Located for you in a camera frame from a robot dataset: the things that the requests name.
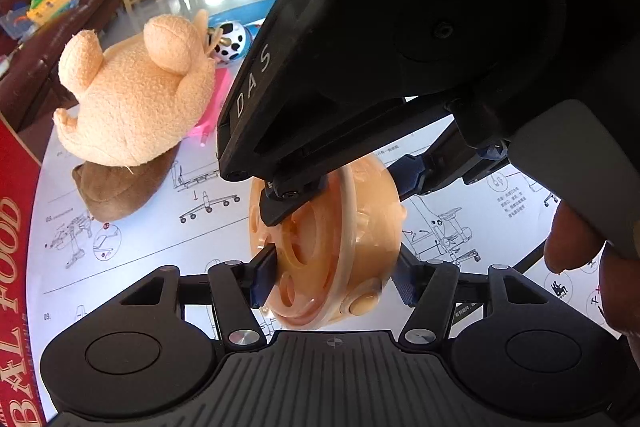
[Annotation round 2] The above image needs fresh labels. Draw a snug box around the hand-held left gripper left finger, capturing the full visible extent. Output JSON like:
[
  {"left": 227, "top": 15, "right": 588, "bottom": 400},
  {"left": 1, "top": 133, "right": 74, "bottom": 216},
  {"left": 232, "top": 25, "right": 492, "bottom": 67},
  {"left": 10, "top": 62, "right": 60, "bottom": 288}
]
[{"left": 119, "top": 244, "right": 279, "bottom": 351}]

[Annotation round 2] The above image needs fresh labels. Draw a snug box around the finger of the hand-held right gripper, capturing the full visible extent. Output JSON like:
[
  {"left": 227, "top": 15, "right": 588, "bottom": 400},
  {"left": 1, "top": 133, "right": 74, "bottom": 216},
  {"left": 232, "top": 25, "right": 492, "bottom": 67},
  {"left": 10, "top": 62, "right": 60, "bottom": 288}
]
[
  {"left": 386, "top": 114, "right": 512, "bottom": 198},
  {"left": 259, "top": 172, "right": 332, "bottom": 228}
]

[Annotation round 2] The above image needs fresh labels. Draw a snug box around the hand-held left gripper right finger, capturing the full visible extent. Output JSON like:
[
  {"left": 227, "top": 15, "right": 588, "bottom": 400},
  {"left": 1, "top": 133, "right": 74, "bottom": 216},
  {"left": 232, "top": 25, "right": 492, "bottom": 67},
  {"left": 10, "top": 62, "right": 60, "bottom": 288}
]
[{"left": 391, "top": 251, "right": 569, "bottom": 351}]

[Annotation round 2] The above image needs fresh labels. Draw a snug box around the peach toy pot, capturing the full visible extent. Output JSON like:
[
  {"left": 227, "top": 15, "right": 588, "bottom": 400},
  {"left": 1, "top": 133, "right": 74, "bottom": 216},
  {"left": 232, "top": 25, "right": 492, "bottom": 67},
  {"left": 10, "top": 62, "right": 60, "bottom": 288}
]
[{"left": 248, "top": 157, "right": 405, "bottom": 330}]

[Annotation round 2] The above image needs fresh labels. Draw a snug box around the red cardboard box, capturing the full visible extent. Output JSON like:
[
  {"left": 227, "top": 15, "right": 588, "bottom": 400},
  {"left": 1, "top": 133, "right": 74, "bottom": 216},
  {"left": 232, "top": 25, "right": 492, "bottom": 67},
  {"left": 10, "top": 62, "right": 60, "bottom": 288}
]
[{"left": 0, "top": 114, "right": 58, "bottom": 427}]

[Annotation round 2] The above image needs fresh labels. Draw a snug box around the person's right hand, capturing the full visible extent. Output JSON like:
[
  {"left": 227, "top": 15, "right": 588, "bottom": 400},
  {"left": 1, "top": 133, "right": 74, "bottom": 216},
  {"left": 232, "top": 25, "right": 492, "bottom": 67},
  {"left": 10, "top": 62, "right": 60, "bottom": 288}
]
[{"left": 544, "top": 201, "right": 640, "bottom": 336}]

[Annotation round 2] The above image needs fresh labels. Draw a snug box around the pink plastic toy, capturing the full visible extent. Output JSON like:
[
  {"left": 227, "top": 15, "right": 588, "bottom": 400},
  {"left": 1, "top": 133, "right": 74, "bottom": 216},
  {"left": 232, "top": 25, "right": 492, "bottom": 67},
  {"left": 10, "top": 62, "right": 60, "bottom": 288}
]
[{"left": 190, "top": 69, "right": 231, "bottom": 148}]

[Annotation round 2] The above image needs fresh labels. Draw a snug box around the white instruction sheet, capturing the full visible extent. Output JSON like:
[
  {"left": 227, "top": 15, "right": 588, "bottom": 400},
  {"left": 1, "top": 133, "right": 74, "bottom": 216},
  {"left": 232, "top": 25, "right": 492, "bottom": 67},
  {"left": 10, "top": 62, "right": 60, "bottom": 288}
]
[{"left": 27, "top": 107, "right": 611, "bottom": 425}]

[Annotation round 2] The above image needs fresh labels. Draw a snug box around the spotted blue toy figure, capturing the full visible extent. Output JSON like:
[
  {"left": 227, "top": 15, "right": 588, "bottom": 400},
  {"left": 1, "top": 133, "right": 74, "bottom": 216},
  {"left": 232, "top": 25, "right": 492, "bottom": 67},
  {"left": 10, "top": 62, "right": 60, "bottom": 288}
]
[{"left": 205, "top": 21, "right": 252, "bottom": 65}]

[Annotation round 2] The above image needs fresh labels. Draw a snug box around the orange plush toy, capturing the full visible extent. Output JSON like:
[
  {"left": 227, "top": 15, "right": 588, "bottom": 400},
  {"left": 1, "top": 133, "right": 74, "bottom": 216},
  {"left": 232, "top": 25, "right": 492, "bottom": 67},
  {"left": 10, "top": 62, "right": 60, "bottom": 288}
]
[{"left": 52, "top": 9, "right": 216, "bottom": 223}]

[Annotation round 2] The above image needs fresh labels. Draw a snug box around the brown sofa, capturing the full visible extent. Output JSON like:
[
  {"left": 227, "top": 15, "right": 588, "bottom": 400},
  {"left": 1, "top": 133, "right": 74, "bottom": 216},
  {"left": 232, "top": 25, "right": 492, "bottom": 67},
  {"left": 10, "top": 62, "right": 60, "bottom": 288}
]
[{"left": 0, "top": 0, "right": 121, "bottom": 128}]

